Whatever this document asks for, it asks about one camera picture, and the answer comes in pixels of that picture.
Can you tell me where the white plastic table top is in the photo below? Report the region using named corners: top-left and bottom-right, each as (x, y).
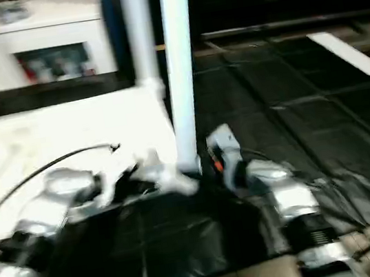
top-left (0, 73), bottom-right (205, 245)

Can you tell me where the white plastic table leg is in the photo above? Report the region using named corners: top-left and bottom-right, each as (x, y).
top-left (150, 0), bottom-right (218, 180)
top-left (119, 0), bottom-right (168, 106)

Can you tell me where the black work mat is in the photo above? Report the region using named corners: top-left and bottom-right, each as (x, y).
top-left (0, 22), bottom-right (370, 277)

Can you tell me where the red bottle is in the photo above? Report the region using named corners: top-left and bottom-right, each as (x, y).
top-left (17, 57), bottom-right (38, 85)

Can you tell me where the white flat board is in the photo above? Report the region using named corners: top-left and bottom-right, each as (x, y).
top-left (306, 25), bottom-right (370, 110)

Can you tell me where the white glass-door cabinet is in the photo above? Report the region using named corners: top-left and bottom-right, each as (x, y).
top-left (0, 0), bottom-right (121, 93)

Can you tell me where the small silver ornament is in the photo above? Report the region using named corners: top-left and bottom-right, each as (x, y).
top-left (0, 0), bottom-right (30, 25)

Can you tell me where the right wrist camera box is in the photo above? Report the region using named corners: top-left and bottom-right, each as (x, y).
top-left (203, 121), bottom-right (248, 178)

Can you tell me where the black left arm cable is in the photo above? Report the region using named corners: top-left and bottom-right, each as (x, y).
top-left (0, 141), bottom-right (132, 238)

